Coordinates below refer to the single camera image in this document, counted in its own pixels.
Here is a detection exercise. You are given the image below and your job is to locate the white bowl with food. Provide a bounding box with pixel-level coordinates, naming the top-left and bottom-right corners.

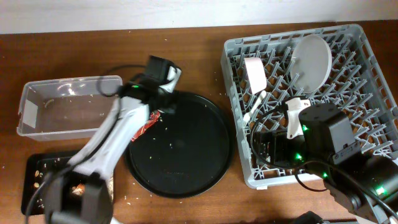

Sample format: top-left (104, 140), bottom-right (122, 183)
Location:
top-left (244, 57), bottom-right (267, 94)

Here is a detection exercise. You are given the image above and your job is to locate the grey dishwasher rack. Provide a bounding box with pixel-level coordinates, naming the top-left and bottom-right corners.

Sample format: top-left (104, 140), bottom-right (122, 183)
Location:
top-left (221, 24), bottom-right (397, 190)

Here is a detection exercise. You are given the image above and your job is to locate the round black serving tray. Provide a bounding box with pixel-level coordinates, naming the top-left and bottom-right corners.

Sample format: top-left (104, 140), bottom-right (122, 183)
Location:
top-left (124, 91), bottom-right (234, 198)

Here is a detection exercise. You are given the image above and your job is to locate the food scraps pile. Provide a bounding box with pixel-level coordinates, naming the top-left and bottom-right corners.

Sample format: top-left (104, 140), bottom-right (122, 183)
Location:
top-left (30, 158), bottom-right (114, 206)

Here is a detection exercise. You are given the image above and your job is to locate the grey plate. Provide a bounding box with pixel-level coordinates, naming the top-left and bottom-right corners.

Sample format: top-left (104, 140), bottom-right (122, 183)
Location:
top-left (290, 34), bottom-right (332, 93)

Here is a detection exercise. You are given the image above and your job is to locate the clear plastic bin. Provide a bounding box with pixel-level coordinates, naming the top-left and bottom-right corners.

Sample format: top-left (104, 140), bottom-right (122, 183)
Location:
top-left (17, 75), bottom-right (123, 141)

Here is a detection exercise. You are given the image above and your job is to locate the red snack wrapper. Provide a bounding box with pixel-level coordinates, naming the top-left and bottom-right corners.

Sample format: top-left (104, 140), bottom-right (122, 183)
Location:
top-left (131, 110), bottom-right (160, 142)

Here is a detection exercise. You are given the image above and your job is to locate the white plastic fork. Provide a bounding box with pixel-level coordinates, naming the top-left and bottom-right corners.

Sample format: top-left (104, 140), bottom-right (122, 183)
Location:
top-left (243, 90), bottom-right (267, 125)

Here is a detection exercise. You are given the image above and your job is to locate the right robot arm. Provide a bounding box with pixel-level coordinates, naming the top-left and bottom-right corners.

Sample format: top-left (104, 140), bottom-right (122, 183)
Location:
top-left (249, 96), bottom-right (397, 223)

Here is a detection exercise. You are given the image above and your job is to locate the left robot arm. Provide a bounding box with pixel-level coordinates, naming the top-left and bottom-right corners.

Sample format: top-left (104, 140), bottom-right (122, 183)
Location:
top-left (42, 56), bottom-right (182, 223)

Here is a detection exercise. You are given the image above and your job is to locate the black rectangular tray bin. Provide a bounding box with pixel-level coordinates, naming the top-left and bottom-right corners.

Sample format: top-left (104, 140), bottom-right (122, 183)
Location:
top-left (21, 151), bottom-right (114, 215)

